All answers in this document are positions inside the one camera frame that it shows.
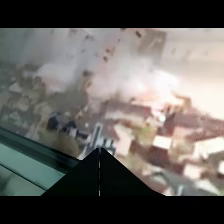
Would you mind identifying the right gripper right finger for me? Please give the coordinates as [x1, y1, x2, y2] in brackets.
[99, 146, 164, 197]

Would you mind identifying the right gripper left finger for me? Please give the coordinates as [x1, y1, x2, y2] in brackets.
[41, 147, 101, 197]

